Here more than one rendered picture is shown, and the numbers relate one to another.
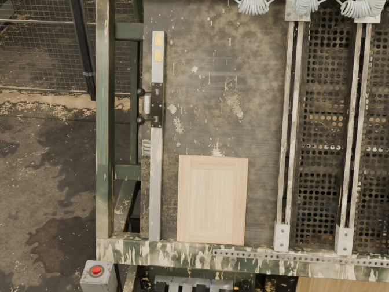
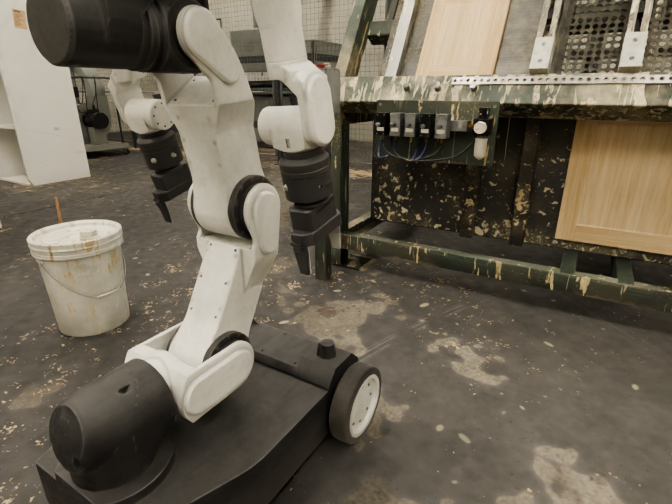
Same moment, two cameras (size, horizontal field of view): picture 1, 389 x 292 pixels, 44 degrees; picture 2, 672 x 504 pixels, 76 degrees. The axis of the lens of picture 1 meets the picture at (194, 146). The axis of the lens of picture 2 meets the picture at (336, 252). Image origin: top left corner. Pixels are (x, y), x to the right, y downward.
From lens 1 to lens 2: 1.91 m
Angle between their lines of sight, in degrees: 28
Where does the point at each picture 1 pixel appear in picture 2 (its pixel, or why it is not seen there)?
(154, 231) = (393, 66)
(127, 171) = (381, 26)
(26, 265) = not seen: hidden behind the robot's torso
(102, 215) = (345, 53)
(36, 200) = not seen: hidden behind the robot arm
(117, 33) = not seen: outside the picture
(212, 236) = (455, 71)
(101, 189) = (351, 28)
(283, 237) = (543, 51)
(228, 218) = (478, 50)
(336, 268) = (615, 90)
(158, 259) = (390, 93)
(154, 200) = (400, 35)
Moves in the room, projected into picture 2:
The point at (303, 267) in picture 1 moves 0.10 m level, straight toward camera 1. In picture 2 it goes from (567, 91) to (557, 92)
